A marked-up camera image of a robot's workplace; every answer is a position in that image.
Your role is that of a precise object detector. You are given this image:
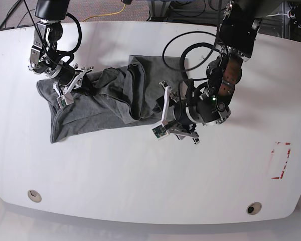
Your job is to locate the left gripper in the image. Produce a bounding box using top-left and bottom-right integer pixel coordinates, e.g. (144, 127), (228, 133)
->
(153, 81), (200, 145)

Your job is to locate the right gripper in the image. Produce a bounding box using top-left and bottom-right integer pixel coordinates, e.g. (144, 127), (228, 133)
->
(52, 66), (97, 97)

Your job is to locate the grey t-shirt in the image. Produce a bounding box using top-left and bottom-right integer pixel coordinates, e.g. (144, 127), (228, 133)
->
(37, 55), (182, 144)

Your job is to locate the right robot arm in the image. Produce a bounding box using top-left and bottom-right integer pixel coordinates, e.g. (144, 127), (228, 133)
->
(30, 1), (96, 96)

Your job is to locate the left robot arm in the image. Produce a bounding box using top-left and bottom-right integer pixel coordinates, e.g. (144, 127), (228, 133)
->
(153, 1), (281, 144)

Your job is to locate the red tape rectangle marking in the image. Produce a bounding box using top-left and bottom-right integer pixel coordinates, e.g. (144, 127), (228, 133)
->
(268, 142), (291, 180)

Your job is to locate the white power strip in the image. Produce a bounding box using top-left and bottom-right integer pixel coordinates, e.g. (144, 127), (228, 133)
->
(287, 9), (296, 19)

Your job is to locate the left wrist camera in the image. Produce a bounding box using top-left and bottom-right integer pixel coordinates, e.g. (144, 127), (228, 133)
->
(152, 124), (169, 140)

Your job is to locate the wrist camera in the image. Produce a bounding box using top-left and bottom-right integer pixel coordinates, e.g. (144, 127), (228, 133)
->
(152, 124), (169, 140)
(57, 92), (74, 108)

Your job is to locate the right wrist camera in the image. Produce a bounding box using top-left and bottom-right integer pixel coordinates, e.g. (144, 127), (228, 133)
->
(57, 92), (74, 108)

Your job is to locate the yellow cable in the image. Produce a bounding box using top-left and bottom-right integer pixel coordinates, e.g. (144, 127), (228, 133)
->
(83, 4), (126, 23)

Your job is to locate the aluminium frame stand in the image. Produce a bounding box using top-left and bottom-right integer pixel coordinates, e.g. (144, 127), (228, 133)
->
(147, 1), (173, 22)

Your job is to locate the left table cable grommet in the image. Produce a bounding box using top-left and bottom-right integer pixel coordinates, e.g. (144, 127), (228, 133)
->
(28, 190), (42, 203)

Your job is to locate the table cable grommet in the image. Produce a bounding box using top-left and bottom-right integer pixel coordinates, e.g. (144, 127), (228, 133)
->
(246, 202), (262, 215)
(28, 190), (42, 203)

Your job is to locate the right table cable grommet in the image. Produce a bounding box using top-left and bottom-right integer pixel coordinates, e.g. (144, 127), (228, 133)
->
(246, 202), (262, 215)

